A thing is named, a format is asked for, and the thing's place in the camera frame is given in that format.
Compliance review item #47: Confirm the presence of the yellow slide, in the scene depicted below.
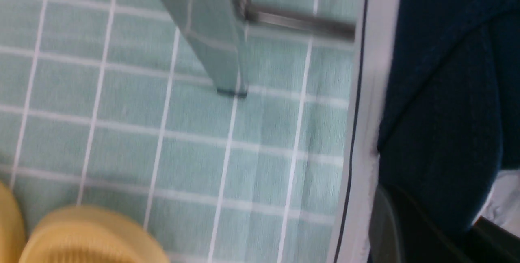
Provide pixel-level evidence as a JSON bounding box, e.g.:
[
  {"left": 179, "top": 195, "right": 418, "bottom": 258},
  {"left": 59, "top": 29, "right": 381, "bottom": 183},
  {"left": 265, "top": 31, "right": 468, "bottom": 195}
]
[
  {"left": 19, "top": 205, "right": 170, "bottom": 263},
  {"left": 0, "top": 183, "right": 26, "bottom": 263}
]

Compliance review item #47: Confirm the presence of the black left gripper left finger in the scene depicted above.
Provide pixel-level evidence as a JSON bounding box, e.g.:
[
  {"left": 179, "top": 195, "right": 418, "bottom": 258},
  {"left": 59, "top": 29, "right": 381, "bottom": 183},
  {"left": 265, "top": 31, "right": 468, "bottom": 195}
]
[{"left": 369, "top": 185, "right": 468, "bottom": 263}]

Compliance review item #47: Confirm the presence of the yellow slide, outer left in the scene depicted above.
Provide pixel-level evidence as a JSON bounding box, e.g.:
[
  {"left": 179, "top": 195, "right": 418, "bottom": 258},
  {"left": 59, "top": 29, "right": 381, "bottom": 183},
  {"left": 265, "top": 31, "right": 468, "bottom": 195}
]
[{"left": 0, "top": 183, "right": 26, "bottom": 263}]

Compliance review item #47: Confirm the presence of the navy slip-on shoe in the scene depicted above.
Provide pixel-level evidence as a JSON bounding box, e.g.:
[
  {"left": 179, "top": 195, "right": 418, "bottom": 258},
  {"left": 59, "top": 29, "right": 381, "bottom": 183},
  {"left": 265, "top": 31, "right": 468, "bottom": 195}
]
[{"left": 327, "top": 0, "right": 519, "bottom": 263}]

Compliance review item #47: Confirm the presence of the green checked tablecloth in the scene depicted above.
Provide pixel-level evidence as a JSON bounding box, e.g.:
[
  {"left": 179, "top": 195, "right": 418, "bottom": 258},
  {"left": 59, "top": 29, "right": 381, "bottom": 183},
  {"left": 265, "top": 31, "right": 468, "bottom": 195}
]
[{"left": 1, "top": 0, "right": 356, "bottom": 263}]

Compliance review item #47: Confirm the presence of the yellow slide, inner right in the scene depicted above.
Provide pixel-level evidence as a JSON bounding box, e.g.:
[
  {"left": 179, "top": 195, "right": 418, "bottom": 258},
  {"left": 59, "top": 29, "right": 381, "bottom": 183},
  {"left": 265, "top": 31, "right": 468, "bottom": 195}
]
[{"left": 19, "top": 205, "right": 170, "bottom": 263}]

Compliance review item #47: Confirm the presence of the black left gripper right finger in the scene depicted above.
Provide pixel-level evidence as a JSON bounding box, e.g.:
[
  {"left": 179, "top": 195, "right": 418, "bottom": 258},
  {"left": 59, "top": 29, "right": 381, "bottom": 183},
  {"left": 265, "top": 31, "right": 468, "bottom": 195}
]
[{"left": 464, "top": 217, "right": 520, "bottom": 263}]

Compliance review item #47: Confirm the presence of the steel shoe rack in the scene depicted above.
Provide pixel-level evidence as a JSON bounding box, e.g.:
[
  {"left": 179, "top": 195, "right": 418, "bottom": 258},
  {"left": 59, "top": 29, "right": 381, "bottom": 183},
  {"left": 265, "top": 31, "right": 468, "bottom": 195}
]
[{"left": 161, "top": 0, "right": 356, "bottom": 98}]

